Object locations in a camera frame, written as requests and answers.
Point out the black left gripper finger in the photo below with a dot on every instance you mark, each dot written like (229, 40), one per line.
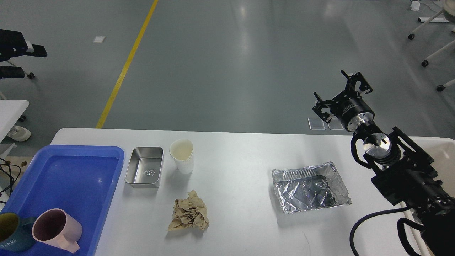
(11, 72)
(13, 44)

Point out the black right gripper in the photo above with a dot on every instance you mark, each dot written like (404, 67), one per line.
(348, 106)

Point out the pink ceramic mug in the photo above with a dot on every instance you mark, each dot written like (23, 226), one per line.
(56, 228)

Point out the stainless steel rectangular tin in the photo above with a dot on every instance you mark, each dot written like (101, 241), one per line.
(144, 167)

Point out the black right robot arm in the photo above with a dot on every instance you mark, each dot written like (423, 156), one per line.
(403, 170)

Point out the rolling stand leg left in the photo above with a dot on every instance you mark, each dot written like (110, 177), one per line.
(29, 74)

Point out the clear floor plate right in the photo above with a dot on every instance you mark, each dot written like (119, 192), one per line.
(335, 124)

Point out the clear floor plate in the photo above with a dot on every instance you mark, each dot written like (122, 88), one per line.
(335, 124)
(316, 124)

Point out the clear floor plate left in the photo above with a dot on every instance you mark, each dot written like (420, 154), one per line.
(316, 124)

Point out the white side table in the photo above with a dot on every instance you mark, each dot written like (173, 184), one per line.
(10, 112)

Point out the white sneaker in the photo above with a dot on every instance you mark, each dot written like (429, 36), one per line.
(19, 134)

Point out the white paper on floor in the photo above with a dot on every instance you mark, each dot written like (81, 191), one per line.
(99, 39)

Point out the aluminium foil tray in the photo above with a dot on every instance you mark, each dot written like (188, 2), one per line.
(310, 188)

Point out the beige waste bin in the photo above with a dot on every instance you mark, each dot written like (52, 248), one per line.
(442, 150)

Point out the blue plastic tray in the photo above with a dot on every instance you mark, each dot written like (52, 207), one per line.
(79, 179)

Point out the dark teal mug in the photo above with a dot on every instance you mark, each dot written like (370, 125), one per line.
(16, 232)

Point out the white paper cup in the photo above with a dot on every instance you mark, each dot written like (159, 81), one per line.
(182, 153)

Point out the crumpled brown paper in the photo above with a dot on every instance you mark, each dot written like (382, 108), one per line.
(189, 213)

